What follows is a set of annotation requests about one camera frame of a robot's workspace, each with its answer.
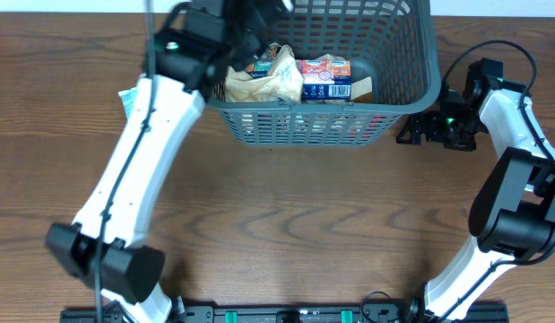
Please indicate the orange spaghetti packet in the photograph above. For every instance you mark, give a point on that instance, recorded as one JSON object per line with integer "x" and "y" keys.
{"x": 364, "y": 125}

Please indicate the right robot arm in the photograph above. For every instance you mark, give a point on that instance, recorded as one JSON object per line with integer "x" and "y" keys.
{"x": 512, "y": 219}

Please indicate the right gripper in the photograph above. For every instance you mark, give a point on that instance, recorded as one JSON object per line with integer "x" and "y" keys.
{"x": 418, "y": 128}

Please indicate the beige snack packet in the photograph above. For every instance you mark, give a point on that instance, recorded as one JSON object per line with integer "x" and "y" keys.
{"x": 283, "y": 81}

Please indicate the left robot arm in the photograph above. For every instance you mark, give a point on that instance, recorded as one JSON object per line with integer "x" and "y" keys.
{"x": 185, "y": 58}

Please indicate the light blue snack packet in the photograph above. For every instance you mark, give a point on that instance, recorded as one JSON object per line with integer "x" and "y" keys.
{"x": 128, "y": 100}

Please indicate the cream white snack packet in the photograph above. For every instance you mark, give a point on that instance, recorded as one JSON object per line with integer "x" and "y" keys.
{"x": 242, "y": 87}

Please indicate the large cookie bag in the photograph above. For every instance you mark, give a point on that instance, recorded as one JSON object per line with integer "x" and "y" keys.
{"x": 273, "y": 49}

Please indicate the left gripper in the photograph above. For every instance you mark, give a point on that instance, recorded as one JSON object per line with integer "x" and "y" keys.
{"x": 248, "y": 46}

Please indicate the Kleenex tissue multipack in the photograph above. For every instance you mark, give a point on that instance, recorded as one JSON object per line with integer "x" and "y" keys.
{"x": 323, "y": 79}

